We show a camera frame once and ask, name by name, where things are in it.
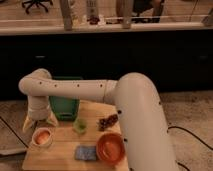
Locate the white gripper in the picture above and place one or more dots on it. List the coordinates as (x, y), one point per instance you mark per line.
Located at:
(39, 114)

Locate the orange apple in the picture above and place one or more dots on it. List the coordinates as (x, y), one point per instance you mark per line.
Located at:
(42, 137)

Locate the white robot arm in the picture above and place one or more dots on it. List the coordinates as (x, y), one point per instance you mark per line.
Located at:
(142, 120)

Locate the small green cup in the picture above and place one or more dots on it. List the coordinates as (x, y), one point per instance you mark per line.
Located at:
(80, 126)

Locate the green plastic tray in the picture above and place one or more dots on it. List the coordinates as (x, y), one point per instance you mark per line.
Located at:
(65, 109)

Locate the blue sponge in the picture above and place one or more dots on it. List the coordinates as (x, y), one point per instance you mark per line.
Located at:
(86, 153)

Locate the dark grapes bunch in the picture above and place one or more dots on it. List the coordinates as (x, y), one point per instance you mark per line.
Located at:
(105, 123)

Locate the orange bowl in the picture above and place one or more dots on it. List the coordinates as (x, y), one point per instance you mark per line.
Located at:
(110, 149)

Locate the black office chair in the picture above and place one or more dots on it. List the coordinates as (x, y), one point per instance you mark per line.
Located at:
(29, 3)

